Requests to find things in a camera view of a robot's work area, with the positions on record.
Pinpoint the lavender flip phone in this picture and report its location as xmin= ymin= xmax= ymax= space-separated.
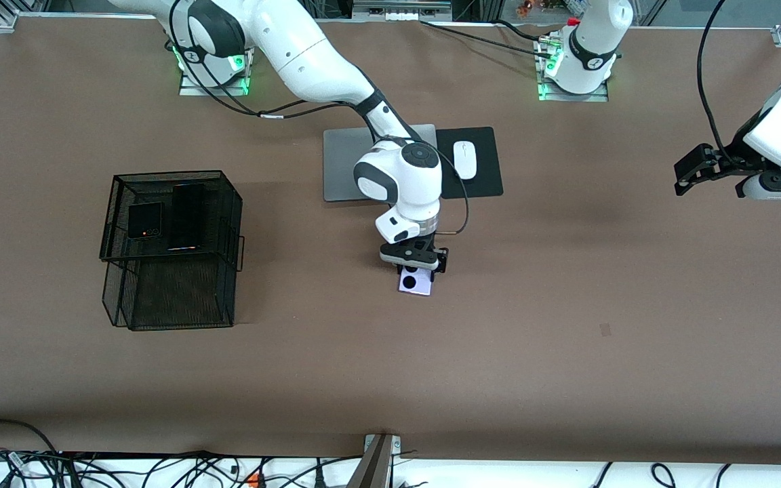
xmin=398 ymin=266 xmax=434 ymax=297

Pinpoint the long black smartphone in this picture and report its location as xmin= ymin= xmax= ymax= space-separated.
xmin=167 ymin=182 xmax=205 ymax=252

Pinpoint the small black flip phone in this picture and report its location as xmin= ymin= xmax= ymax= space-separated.
xmin=127 ymin=202 xmax=163 ymax=240

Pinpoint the black mouse pad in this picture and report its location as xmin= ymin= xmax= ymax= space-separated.
xmin=436 ymin=126 xmax=504 ymax=200

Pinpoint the white computer mouse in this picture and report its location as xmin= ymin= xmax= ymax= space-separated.
xmin=453 ymin=140 xmax=478 ymax=181

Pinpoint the silver closed laptop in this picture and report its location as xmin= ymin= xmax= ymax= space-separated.
xmin=323 ymin=124 xmax=439 ymax=203

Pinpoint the grey power strip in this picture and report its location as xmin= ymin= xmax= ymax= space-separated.
xmin=352 ymin=0 xmax=454 ymax=22

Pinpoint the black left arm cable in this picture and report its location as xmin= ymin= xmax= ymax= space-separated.
xmin=698 ymin=0 xmax=757 ymax=170

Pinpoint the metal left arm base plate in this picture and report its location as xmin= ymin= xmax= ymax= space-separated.
xmin=537 ymin=80 xmax=609 ymax=103

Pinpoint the metal camera stand bracket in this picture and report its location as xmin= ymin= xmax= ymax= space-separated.
xmin=346 ymin=434 xmax=403 ymax=488

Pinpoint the black wire mesh tray rack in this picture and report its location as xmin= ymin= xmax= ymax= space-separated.
xmin=98 ymin=169 xmax=245 ymax=332

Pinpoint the short black table cable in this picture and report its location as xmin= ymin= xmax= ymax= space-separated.
xmin=494 ymin=19 xmax=547 ymax=43

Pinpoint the long black table cable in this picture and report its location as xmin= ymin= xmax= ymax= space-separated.
xmin=420 ymin=20 xmax=555 ymax=60

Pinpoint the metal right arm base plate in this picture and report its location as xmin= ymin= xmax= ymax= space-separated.
xmin=179 ymin=71 xmax=250 ymax=96

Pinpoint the tangled black floor cable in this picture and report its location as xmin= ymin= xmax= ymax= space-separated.
xmin=0 ymin=447 xmax=364 ymax=488

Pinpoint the thick black looped cable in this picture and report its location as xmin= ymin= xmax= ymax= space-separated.
xmin=0 ymin=419 xmax=59 ymax=453

